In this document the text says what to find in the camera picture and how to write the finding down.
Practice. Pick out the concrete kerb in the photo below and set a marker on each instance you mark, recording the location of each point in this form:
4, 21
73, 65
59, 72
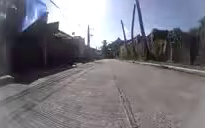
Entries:
180, 68

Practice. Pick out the distant trees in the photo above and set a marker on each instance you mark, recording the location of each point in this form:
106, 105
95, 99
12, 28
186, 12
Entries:
106, 48

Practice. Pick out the dark building with blue panel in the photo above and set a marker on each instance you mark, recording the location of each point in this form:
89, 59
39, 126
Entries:
30, 43

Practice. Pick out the low reddish building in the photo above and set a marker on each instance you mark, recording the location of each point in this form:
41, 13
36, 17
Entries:
170, 48

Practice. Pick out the kerb block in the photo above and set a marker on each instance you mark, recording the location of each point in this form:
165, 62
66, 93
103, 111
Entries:
1, 80

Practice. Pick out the grey concrete road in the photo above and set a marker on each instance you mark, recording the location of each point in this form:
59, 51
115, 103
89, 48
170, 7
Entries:
100, 96

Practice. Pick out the tall utility pole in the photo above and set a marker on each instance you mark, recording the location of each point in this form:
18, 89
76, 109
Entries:
142, 30

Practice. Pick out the row of low dark buildings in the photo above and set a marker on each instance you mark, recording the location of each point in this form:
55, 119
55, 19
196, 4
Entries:
76, 50

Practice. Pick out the short leaning pole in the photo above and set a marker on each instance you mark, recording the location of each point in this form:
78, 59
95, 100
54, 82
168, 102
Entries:
124, 38

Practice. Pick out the thin pole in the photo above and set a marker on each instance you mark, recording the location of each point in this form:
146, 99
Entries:
88, 36

